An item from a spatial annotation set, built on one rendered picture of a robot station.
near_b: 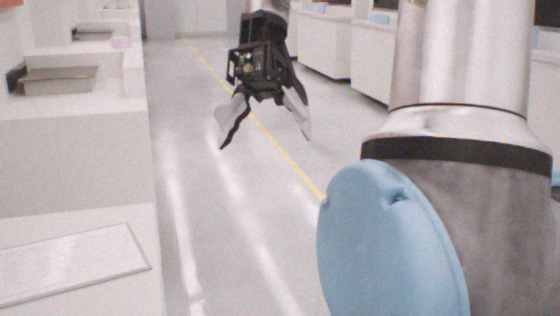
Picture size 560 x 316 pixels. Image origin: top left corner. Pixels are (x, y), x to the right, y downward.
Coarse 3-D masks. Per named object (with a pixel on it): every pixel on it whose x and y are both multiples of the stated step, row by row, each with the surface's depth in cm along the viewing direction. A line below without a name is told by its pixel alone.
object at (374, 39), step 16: (384, 0) 546; (368, 16) 589; (384, 16) 530; (368, 32) 546; (384, 32) 510; (368, 48) 549; (384, 48) 513; (352, 64) 596; (368, 64) 553; (384, 64) 516; (352, 80) 600; (368, 80) 557; (384, 80) 520; (384, 96) 523
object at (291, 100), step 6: (288, 90) 72; (294, 90) 72; (288, 96) 67; (294, 96) 72; (282, 102) 73; (288, 102) 72; (294, 102) 69; (300, 102) 71; (288, 108) 72; (294, 108) 68; (300, 108) 70; (306, 108) 71; (294, 114) 71; (300, 114) 69; (306, 114) 70; (300, 120) 70; (306, 120) 70; (300, 126) 70; (306, 126) 70; (306, 132) 69; (306, 138) 69
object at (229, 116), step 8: (240, 96) 75; (224, 104) 73; (232, 104) 74; (240, 104) 76; (248, 104) 76; (216, 112) 73; (224, 112) 74; (232, 112) 75; (240, 112) 75; (248, 112) 76; (224, 120) 75; (232, 120) 76; (240, 120) 76; (224, 128) 75; (232, 128) 75; (224, 136) 75; (232, 136) 76; (224, 144) 75
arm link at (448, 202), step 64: (448, 0) 28; (512, 0) 28; (448, 64) 27; (512, 64) 27; (384, 128) 29; (448, 128) 26; (512, 128) 26; (384, 192) 25; (448, 192) 25; (512, 192) 25; (320, 256) 32; (384, 256) 24; (448, 256) 23; (512, 256) 25
